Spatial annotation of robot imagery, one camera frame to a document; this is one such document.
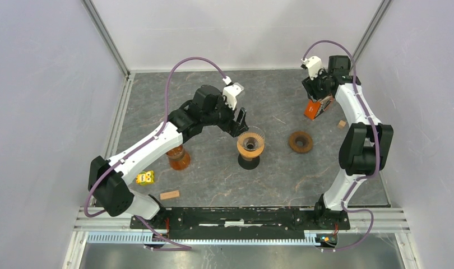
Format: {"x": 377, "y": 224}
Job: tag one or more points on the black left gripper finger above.
{"x": 241, "y": 116}
{"x": 237, "y": 129}

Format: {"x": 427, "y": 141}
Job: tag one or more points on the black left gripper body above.
{"x": 222, "y": 116}

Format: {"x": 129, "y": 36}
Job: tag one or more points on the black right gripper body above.
{"x": 316, "y": 88}

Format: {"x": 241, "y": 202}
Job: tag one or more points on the dark smoky glass dripper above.
{"x": 251, "y": 140}

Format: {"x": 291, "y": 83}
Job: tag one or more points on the clear ribbed glass dripper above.
{"x": 258, "y": 133}

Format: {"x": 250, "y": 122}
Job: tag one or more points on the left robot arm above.
{"x": 109, "y": 179}

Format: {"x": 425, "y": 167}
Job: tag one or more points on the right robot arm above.
{"x": 365, "y": 148}

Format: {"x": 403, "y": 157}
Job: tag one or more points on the orange filter box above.
{"x": 315, "y": 108}

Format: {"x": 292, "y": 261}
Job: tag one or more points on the small wooden cube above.
{"x": 342, "y": 124}

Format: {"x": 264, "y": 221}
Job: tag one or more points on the amber glass flask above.
{"x": 179, "y": 158}

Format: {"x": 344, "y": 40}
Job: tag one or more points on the small wooden plank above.
{"x": 170, "y": 195}

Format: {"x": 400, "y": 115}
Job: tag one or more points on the yellow toy block figure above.
{"x": 145, "y": 178}

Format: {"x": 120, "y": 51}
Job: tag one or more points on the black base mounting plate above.
{"x": 250, "y": 223}

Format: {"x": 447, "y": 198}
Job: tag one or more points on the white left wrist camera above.
{"x": 231, "y": 92}

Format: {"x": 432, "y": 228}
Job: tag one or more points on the grey slotted cable duct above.
{"x": 148, "y": 238}

